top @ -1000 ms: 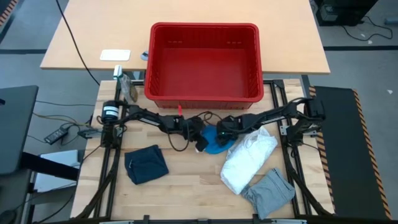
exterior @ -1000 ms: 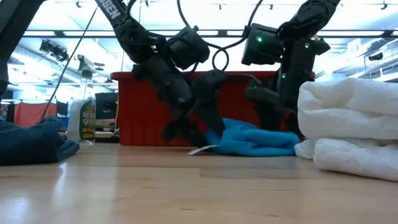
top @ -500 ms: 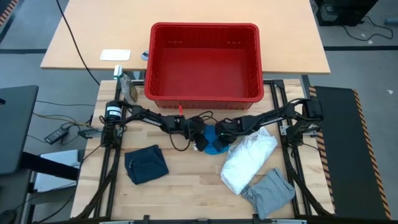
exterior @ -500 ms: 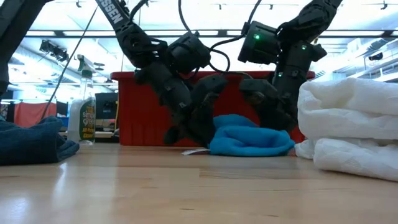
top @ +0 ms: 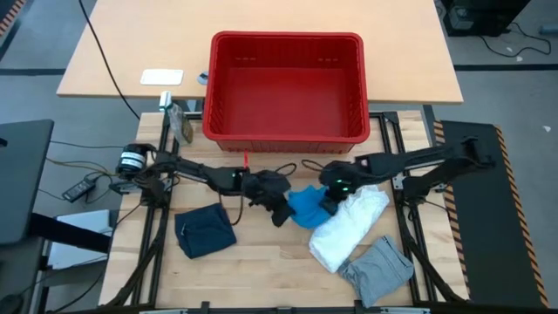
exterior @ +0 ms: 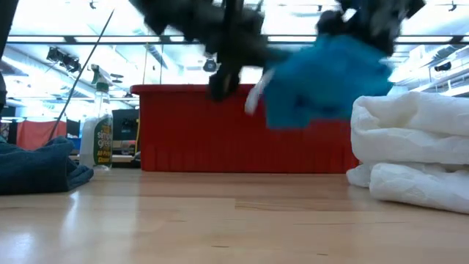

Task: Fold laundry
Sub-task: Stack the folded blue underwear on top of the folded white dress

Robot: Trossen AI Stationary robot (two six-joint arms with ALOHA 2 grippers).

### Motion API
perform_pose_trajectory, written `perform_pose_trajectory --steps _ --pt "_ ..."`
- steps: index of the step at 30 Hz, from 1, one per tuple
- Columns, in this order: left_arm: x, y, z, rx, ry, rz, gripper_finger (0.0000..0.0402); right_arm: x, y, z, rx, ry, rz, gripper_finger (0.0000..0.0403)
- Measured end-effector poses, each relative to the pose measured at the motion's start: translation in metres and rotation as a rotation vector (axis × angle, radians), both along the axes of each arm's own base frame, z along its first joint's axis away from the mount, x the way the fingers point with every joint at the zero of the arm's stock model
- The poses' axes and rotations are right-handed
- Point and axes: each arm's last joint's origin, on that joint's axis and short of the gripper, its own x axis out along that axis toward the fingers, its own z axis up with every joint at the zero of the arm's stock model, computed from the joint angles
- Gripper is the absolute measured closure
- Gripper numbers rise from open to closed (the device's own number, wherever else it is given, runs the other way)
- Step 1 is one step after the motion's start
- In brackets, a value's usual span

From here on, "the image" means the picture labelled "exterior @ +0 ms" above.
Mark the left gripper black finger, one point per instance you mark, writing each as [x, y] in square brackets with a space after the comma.
[223, 84]

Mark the bright blue cloth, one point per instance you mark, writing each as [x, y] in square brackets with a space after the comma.
[322, 84]

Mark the white fluffy blanket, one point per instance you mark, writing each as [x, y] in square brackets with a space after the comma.
[414, 146]

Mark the dark teal towel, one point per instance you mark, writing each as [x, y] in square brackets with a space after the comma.
[36, 168]

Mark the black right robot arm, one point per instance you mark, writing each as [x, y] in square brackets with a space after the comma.
[384, 7]

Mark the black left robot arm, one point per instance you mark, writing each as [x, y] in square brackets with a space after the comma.
[176, 14]

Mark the red plastic laundry bin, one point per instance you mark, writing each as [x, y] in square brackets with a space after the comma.
[205, 135]

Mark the black computer monitor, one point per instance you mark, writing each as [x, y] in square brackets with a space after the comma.
[124, 126]

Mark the green-label spray cleaner bottle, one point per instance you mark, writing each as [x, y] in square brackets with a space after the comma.
[96, 143]

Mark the thin black diagonal rod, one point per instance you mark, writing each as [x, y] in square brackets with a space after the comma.
[80, 73]

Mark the red fabric partition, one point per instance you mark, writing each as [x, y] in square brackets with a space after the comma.
[36, 135]

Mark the round black ceiling camera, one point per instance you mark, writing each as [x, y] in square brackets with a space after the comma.
[209, 66]

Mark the black horizontal frame crossbar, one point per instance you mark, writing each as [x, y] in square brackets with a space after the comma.
[91, 39]

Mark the long black ceiling camera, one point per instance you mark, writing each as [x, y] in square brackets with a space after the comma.
[62, 58]

